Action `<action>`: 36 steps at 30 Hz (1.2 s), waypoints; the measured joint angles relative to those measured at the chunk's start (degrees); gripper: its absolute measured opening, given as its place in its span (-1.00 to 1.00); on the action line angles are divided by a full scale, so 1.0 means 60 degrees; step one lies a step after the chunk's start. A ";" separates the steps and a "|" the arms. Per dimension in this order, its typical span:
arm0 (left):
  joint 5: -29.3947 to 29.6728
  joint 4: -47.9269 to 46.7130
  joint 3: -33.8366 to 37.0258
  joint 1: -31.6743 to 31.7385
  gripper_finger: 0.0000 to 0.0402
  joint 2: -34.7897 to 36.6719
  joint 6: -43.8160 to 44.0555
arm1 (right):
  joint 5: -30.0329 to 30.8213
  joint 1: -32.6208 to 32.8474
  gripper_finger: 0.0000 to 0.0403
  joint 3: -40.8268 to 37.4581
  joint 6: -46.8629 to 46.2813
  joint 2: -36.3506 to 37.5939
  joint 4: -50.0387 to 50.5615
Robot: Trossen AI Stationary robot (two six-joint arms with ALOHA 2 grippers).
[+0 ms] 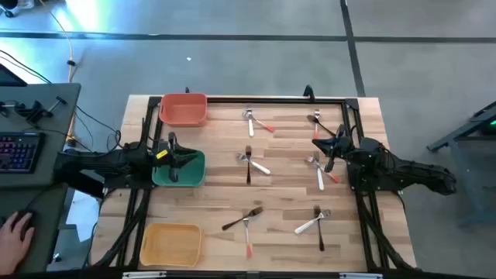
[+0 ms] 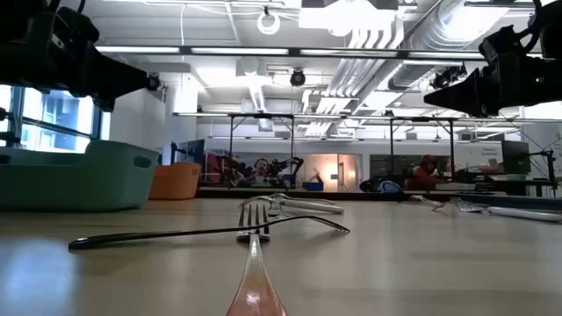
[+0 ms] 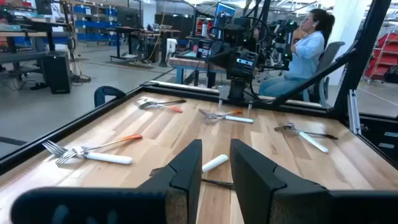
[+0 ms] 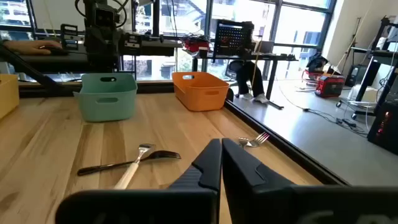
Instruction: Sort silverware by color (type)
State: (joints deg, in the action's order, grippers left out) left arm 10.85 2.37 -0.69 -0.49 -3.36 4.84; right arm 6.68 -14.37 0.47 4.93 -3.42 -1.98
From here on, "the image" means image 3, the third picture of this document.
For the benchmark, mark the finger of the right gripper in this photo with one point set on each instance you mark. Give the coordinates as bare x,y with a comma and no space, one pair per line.
230,54
219,57

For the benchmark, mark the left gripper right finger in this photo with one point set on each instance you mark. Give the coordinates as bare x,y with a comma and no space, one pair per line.
255,186

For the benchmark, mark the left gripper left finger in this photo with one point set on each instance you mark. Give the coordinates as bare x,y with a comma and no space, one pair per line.
183,174

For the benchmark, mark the black background robot arm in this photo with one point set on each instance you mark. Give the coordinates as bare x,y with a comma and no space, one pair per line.
284,43

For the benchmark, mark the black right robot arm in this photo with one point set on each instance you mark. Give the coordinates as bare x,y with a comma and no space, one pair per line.
237,90

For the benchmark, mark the wooden workbench with blue legs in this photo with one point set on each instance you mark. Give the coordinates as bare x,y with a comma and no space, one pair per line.
186,63

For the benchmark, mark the blue screen monitor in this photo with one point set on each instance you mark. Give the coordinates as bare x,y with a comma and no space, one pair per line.
224,12

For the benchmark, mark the white box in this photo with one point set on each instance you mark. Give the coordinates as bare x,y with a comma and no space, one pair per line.
171,46

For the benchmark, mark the person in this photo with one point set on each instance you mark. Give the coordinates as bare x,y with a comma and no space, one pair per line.
306,53

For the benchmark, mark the grey office chair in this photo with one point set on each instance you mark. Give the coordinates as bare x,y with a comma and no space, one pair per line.
332,51

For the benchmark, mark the black work table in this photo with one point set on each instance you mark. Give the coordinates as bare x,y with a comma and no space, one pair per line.
124,30

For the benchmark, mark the shelf with blue bins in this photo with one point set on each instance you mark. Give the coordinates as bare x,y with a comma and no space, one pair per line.
93,24

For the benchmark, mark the red storage rack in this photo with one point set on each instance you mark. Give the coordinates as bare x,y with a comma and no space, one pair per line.
384,60

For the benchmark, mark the black computer tower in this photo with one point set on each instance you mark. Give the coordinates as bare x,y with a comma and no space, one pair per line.
56,73

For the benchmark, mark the wooden-top desk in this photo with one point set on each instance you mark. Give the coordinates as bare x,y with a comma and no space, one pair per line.
18,34

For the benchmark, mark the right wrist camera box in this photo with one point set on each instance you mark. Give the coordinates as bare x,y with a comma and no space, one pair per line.
234,35

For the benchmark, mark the silver bracket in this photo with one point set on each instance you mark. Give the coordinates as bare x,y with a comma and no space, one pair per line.
354,112

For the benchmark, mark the black aluminium table frame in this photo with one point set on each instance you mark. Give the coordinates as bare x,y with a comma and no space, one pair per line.
62,132

